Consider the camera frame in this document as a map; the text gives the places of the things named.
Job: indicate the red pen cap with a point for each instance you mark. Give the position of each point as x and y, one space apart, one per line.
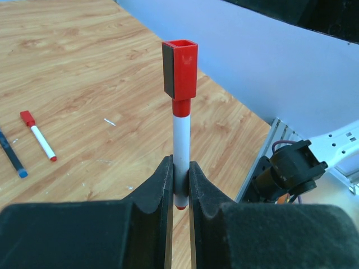
180 58

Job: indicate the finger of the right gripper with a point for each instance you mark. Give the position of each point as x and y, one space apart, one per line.
336 18

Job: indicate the blue gel pen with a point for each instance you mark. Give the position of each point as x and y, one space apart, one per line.
16 163

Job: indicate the red marker cap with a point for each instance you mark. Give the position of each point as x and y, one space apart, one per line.
27 118

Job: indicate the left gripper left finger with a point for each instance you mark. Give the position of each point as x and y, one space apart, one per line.
134 232

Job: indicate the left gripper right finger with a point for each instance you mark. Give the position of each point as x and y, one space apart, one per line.
226 234

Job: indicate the thin white red-end pen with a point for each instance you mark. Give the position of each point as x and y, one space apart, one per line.
43 143

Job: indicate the white pen red end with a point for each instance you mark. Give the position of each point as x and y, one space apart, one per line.
181 159

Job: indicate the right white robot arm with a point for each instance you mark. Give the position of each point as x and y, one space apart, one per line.
294 166

